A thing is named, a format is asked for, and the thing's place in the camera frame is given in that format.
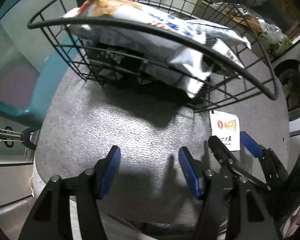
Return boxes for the small white orange sachet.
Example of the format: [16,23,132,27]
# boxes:
[209,110,241,152]

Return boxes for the silver orange snack bag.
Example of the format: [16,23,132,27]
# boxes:
[63,0,251,98]

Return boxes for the washing machine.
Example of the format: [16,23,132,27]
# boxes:
[273,41,300,112]

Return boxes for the black item in basket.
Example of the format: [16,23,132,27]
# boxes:
[84,40,194,103]

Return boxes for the teal plastic chair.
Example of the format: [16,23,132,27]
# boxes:
[0,0,85,128]

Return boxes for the black wire basket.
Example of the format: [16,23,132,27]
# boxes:
[27,0,279,112]

